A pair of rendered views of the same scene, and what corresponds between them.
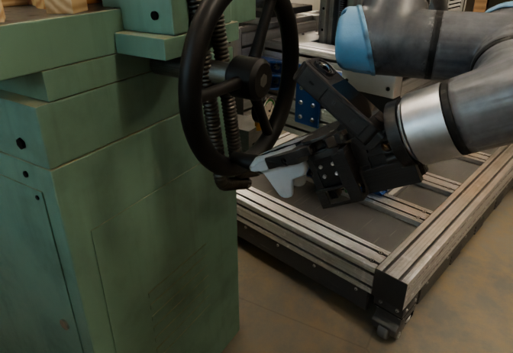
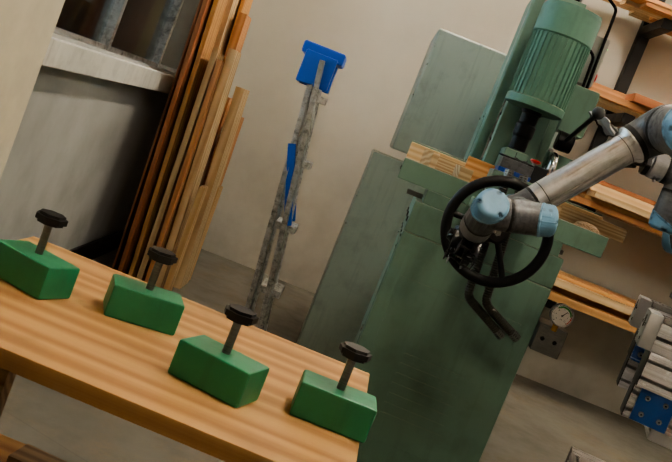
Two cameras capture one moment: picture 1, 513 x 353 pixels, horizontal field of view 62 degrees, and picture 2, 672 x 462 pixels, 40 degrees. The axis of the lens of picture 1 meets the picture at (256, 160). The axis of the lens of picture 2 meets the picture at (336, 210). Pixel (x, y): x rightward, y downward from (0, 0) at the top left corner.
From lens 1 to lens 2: 2.07 m
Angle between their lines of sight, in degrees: 63
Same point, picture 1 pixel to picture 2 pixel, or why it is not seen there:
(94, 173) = (420, 250)
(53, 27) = (443, 176)
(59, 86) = (430, 199)
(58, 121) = (421, 212)
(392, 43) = not seen: hidden behind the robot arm
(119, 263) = (401, 310)
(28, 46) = (428, 177)
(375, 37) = not seen: hidden behind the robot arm
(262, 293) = not seen: outside the picture
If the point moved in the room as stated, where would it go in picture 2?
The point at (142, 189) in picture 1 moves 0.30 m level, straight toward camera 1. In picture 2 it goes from (440, 284) to (370, 267)
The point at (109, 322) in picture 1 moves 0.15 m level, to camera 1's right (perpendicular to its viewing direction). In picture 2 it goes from (375, 338) to (400, 359)
